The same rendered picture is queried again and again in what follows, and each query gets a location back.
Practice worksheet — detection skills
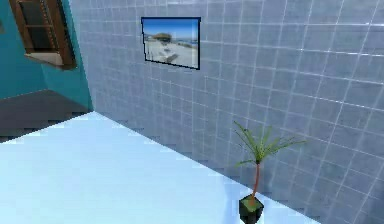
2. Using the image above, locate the black square plant pot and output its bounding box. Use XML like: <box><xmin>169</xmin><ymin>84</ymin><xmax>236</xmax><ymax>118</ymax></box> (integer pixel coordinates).
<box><xmin>238</xmin><ymin>193</ymin><xmax>265</xmax><ymax>224</ymax></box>

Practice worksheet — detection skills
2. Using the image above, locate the framed beach picture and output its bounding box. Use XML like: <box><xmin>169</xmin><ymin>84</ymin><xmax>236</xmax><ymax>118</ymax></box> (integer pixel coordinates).
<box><xmin>140</xmin><ymin>16</ymin><xmax>202</xmax><ymax>71</ymax></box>

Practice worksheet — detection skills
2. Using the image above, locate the green palm house plant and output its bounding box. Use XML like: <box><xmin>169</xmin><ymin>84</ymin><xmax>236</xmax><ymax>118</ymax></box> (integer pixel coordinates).
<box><xmin>232</xmin><ymin>120</ymin><xmax>308</xmax><ymax>204</ymax></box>

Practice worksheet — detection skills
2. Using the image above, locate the brown framed window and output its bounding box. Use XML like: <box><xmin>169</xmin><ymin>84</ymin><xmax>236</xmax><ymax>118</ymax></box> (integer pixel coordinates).
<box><xmin>8</xmin><ymin>0</ymin><xmax>78</xmax><ymax>71</ymax></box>

